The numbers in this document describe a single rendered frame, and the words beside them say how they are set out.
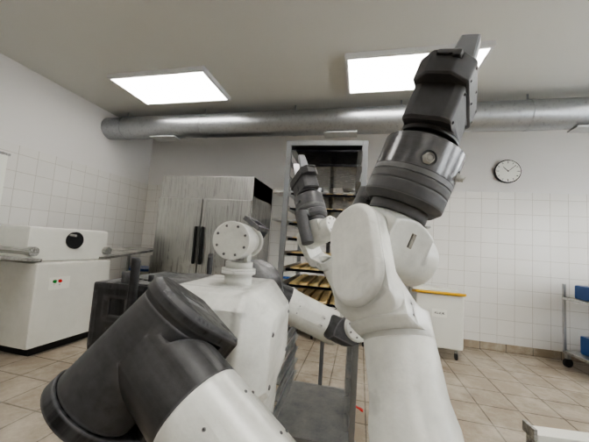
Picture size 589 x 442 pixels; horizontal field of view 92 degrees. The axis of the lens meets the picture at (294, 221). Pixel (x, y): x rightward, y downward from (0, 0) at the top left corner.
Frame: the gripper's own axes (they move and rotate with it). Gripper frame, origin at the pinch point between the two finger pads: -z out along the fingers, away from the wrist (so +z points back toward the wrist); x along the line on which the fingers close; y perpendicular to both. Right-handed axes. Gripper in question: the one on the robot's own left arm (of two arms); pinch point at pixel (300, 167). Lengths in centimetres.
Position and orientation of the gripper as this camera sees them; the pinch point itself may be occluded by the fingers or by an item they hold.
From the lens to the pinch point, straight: 91.5
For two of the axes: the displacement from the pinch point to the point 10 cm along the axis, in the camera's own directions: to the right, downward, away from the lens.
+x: 3.6, -4.3, -8.3
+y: -9.1, 0.3, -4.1
